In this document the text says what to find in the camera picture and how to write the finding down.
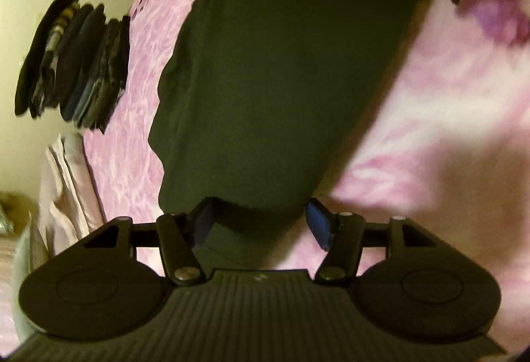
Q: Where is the black long sleeve shirt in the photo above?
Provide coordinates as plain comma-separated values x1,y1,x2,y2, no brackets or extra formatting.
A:
148,0,428,271

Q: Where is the stack of folded dark clothes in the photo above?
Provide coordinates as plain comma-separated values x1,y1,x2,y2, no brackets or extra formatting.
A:
14,0,131,132

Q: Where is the beige folded blanket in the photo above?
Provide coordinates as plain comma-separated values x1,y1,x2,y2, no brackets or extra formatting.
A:
37,132,105,257

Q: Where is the grey beige folded duvet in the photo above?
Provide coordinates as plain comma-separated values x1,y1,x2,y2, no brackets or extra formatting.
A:
12,221,49,343

